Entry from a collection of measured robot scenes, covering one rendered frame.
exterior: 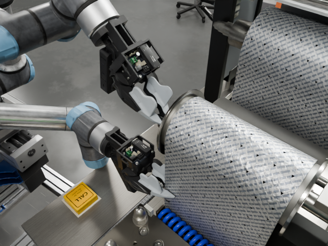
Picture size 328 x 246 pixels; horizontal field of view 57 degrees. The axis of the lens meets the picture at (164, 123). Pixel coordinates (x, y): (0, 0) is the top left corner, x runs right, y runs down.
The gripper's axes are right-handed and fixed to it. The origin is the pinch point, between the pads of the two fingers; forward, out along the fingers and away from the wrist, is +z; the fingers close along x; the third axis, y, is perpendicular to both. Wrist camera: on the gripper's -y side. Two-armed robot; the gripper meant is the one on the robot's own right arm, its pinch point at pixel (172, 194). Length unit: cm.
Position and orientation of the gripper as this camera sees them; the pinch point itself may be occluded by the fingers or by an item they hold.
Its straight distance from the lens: 69.5
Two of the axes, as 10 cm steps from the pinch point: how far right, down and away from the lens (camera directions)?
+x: 6.7, -5.2, 5.3
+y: 0.0, -7.1, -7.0
